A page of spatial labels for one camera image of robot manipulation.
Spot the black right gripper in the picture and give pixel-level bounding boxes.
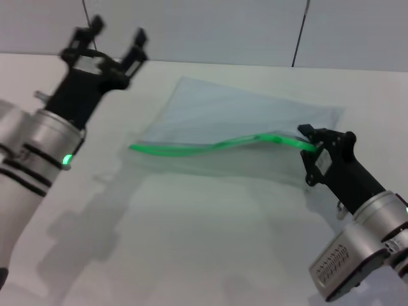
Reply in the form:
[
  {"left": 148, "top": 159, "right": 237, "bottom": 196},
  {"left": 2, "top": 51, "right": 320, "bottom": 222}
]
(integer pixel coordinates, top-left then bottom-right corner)
[{"left": 297, "top": 124, "right": 388, "bottom": 215}]

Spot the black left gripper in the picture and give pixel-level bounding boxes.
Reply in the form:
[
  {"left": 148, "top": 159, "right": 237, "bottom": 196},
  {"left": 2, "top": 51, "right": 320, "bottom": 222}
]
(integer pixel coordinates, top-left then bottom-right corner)
[{"left": 45, "top": 15, "right": 150, "bottom": 131}]

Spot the clear green-zip document bag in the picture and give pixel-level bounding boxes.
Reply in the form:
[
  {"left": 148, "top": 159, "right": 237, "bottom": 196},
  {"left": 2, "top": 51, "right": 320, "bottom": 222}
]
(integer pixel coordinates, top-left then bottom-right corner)
[{"left": 128, "top": 75, "right": 347, "bottom": 160}]

